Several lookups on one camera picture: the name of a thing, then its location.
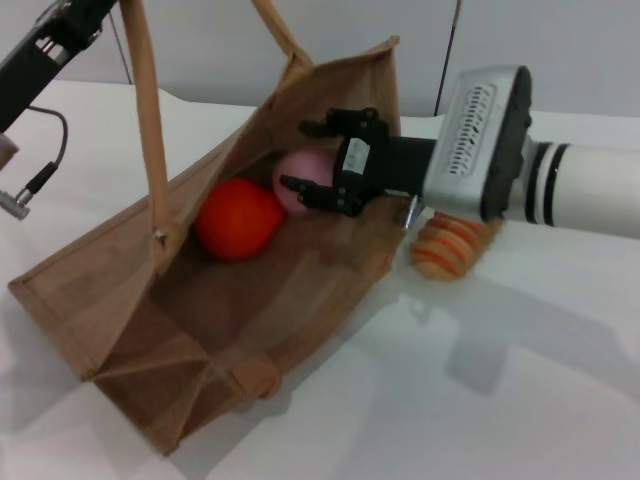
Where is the orange toy fruit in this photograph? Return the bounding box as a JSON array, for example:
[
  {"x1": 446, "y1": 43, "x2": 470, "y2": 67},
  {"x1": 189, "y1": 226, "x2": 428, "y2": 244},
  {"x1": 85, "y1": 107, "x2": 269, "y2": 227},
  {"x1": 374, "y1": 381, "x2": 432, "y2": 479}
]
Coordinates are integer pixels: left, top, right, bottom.
[{"x1": 193, "y1": 178, "x2": 288, "y2": 262}]

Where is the pink toy peach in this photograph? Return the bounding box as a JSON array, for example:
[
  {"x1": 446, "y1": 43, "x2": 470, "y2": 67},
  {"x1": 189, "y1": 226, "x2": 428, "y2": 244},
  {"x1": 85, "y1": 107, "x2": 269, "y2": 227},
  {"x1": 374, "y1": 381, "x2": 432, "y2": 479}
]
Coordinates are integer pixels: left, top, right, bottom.
[{"x1": 271, "y1": 150, "x2": 337, "y2": 218}]

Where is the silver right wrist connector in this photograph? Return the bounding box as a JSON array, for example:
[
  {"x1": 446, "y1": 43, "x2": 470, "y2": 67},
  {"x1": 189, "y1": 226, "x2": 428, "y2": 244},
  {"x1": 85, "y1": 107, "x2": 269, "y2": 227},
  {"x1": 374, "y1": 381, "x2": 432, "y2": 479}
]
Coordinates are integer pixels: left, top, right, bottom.
[{"x1": 398, "y1": 194, "x2": 427, "y2": 230}]

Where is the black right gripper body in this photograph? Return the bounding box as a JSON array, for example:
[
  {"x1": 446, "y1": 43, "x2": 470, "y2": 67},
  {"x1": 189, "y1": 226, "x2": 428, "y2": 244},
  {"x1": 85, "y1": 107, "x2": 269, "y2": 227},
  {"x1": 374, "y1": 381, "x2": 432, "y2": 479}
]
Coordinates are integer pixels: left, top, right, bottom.
[{"x1": 331, "y1": 133, "x2": 442, "y2": 220}]

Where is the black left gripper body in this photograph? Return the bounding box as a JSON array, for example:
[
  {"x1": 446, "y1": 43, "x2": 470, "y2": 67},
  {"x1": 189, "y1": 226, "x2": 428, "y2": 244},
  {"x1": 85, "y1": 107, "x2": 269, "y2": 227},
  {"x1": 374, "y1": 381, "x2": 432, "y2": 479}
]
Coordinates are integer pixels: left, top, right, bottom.
[{"x1": 0, "y1": 6, "x2": 97, "y2": 133}]

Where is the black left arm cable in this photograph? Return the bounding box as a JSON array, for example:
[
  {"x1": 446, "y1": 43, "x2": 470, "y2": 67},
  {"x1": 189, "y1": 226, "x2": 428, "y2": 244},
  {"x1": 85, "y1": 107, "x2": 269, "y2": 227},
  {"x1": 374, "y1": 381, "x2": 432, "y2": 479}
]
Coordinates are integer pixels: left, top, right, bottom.
[{"x1": 0, "y1": 103, "x2": 70, "y2": 220}]

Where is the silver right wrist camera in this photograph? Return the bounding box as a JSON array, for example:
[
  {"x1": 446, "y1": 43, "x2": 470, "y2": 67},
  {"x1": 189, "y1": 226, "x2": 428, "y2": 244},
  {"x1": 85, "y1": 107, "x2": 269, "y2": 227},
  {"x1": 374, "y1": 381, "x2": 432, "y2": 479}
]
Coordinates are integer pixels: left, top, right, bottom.
[{"x1": 422, "y1": 64, "x2": 534, "y2": 222}]

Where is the brown jute handbag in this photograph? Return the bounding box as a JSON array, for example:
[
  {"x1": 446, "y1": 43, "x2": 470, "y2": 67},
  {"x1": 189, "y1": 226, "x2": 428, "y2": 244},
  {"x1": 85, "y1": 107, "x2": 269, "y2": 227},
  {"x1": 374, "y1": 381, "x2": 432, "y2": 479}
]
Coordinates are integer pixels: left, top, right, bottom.
[{"x1": 7, "y1": 0, "x2": 427, "y2": 444}]

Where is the striped toy bread loaf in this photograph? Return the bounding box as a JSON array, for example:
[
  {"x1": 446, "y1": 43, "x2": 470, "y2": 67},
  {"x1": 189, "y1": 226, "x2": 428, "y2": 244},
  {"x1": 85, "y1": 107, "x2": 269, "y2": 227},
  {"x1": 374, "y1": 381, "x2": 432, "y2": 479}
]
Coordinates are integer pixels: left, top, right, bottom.
[{"x1": 409, "y1": 210, "x2": 504, "y2": 282}]

